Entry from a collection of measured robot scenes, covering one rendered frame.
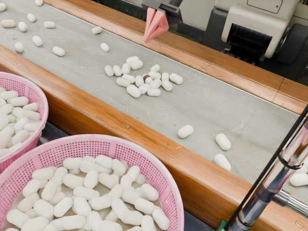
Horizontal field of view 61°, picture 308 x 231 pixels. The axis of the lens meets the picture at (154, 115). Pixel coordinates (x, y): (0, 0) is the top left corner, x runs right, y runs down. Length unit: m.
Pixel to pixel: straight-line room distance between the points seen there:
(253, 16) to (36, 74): 0.81
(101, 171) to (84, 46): 0.43
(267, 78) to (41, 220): 0.62
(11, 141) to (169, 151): 0.28
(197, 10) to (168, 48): 2.01
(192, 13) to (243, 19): 1.71
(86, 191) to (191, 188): 0.17
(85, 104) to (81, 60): 0.21
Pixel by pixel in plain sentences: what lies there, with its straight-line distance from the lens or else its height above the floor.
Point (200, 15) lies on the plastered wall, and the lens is 2.79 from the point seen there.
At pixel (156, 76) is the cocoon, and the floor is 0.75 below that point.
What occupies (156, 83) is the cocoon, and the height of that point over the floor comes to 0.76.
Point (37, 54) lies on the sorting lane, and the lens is 0.75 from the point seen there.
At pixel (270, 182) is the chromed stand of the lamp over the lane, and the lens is 0.35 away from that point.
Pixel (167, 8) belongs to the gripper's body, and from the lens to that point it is 0.69.
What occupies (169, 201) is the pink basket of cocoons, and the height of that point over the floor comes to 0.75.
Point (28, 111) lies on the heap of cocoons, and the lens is 0.56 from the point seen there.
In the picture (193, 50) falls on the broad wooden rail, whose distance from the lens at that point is 0.80.
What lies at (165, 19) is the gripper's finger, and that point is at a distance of 0.69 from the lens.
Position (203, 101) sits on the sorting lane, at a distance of 0.63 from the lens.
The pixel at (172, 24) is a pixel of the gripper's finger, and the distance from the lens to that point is 0.71.
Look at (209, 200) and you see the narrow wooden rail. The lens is 0.45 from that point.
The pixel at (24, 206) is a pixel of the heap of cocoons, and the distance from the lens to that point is 0.43.
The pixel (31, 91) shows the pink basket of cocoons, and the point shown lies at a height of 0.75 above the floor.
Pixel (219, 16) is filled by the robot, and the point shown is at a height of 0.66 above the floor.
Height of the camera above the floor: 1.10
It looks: 40 degrees down
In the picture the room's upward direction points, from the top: 11 degrees clockwise
